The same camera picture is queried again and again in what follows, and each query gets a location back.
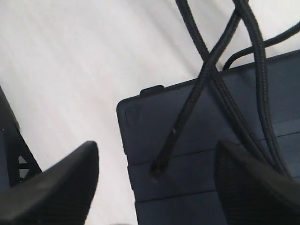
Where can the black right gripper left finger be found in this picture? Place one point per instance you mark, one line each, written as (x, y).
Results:
(61, 195)

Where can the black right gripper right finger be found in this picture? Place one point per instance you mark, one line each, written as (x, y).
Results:
(252, 193)

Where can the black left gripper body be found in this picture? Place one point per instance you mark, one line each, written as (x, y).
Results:
(17, 163)

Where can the black plastic carrying case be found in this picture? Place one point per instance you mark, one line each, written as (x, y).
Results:
(186, 193)

